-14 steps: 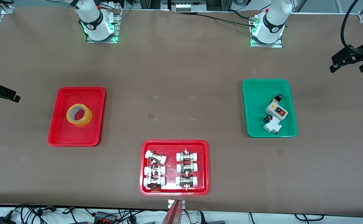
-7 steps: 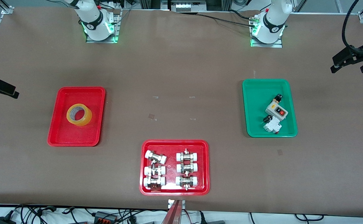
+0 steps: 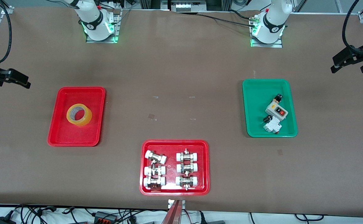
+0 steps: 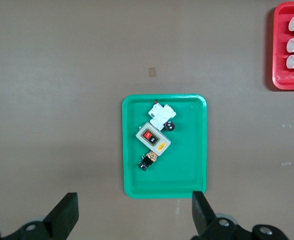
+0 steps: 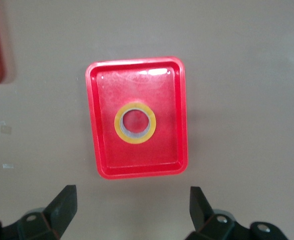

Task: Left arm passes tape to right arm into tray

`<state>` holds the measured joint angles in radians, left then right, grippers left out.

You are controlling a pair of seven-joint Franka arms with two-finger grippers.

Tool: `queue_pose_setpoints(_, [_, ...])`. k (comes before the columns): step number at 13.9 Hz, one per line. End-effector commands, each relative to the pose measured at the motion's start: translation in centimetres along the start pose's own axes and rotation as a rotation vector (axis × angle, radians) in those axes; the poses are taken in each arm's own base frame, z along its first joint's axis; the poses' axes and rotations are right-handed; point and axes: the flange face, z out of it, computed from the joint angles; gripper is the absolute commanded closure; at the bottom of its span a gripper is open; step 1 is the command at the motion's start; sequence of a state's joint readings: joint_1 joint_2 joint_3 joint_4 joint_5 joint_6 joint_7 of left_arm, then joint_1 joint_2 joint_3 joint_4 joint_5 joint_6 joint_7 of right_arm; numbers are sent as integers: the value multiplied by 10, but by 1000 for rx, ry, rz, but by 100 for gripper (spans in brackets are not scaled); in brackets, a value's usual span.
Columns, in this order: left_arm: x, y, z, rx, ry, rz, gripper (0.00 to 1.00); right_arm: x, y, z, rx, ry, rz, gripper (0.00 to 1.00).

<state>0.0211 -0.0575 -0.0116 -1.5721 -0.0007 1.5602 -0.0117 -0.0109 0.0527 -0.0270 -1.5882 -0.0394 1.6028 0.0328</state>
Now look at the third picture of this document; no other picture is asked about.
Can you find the yellow clear tape roll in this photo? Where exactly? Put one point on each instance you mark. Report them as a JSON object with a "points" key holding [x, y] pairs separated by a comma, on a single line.
{"points": [[79, 123]]}

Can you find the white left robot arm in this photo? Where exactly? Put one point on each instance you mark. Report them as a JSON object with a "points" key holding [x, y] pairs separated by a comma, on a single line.
{"points": [[274, 18]]}

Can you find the empty red plastic tray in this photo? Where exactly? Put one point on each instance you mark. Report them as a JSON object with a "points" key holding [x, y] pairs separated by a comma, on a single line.
{"points": [[60, 133]]}

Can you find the green plastic tray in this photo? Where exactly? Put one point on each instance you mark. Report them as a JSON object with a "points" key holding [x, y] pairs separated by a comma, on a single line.
{"points": [[256, 105]]}

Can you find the square clear tape patch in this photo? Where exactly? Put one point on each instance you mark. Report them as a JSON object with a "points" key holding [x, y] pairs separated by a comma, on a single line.
{"points": [[152, 116], [280, 152]]}

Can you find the red tray holding valves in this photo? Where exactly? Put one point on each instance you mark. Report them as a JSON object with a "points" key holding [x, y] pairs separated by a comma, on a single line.
{"points": [[171, 161]]}

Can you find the small black gold connector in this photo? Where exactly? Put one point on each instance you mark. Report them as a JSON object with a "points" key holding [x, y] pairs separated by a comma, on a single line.
{"points": [[277, 99]]}

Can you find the white circuit breaker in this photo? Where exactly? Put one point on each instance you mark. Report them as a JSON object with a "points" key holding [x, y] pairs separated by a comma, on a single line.
{"points": [[273, 127]]}

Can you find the small black round buzzer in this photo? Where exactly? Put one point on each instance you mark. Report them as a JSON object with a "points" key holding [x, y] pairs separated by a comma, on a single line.
{"points": [[267, 119]]}

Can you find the black power adapter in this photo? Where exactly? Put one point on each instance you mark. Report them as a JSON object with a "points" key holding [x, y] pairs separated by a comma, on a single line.
{"points": [[2, 221]]}

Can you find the metal valve with white caps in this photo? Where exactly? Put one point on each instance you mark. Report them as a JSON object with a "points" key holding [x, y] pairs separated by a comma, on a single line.
{"points": [[148, 170], [153, 182], [151, 155], [181, 181], [181, 168], [181, 156]]}

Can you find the black adapter with orange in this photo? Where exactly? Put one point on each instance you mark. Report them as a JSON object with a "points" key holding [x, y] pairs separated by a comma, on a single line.
{"points": [[103, 216]]}

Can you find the white terminal strip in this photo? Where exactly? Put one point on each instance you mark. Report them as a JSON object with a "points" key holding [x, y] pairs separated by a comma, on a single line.
{"points": [[183, 6]]}

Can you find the small white tag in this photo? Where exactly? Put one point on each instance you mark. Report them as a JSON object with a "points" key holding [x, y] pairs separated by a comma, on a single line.
{"points": [[170, 203]]}

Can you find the red metal bar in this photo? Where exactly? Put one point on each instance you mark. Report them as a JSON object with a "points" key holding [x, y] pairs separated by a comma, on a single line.
{"points": [[172, 216]]}

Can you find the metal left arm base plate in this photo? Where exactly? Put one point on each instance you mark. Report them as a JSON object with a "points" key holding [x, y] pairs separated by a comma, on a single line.
{"points": [[267, 45]]}

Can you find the grey on-off switch box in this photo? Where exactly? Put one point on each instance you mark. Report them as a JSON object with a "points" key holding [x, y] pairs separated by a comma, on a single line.
{"points": [[274, 109]]}

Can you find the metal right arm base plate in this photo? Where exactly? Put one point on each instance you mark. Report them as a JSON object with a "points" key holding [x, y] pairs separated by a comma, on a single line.
{"points": [[102, 41]]}

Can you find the dark metal rack frame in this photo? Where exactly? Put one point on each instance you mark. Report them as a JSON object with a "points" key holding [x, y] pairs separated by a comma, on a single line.
{"points": [[147, 3]]}

